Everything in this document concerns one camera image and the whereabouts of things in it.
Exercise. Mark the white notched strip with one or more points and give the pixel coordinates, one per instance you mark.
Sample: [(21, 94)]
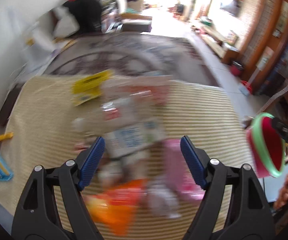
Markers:
[(276, 97)]

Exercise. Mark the yellow flat box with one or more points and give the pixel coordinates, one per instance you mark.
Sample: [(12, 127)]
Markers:
[(89, 87)]

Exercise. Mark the small red waste bin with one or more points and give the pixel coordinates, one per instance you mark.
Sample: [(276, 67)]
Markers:
[(236, 68)]

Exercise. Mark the stack of colourful boxes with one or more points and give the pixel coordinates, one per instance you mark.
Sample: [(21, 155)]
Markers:
[(111, 17)]

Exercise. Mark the white plastic bag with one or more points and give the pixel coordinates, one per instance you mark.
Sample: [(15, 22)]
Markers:
[(38, 45)]

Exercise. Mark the person's right hand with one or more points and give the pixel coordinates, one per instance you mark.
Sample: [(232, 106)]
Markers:
[(284, 195)]

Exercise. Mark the grey patterned blanket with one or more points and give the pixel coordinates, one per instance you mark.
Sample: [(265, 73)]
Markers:
[(134, 52)]

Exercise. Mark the pink snack packet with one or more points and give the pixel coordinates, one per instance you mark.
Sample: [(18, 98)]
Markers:
[(174, 165)]

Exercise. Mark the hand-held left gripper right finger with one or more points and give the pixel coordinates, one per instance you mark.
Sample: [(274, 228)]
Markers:
[(191, 162)]

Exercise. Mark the red bin with green rim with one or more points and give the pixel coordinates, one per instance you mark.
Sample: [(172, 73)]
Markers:
[(269, 140)]

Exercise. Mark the red dustpan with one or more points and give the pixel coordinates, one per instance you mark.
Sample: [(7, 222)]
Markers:
[(246, 86)]

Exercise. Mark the wall television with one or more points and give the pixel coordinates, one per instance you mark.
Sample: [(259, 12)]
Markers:
[(230, 7)]

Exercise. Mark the wooden cabinet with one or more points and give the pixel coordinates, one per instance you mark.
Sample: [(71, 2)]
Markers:
[(271, 30)]

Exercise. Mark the low wooden bench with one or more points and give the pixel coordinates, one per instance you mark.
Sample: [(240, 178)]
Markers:
[(216, 37)]

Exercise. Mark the beige striped mat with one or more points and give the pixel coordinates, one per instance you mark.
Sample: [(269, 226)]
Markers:
[(46, 110)]

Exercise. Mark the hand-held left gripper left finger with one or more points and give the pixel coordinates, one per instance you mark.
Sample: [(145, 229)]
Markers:
[(94, 162)]

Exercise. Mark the orange snack packet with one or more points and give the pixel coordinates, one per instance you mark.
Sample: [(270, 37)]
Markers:
[(114, 205)]

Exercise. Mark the white pillow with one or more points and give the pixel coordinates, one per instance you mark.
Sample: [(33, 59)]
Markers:
[(65, 23)]

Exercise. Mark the brown cardboard box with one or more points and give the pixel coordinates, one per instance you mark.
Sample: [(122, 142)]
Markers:
[(136, 23)]

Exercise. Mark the white packet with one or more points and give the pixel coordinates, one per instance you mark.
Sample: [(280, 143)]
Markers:
[(161, 200)]

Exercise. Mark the white and blue carton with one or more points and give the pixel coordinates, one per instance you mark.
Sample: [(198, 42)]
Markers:
[(131, 137)]

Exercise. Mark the yellow toy piece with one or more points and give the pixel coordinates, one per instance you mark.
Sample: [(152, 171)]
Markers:
[(1, 137)]

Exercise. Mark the silver packet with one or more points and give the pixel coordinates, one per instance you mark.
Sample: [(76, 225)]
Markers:
[(79, 125)]

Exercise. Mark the black plush toy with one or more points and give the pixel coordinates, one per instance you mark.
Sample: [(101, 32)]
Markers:
[(86, 12)]

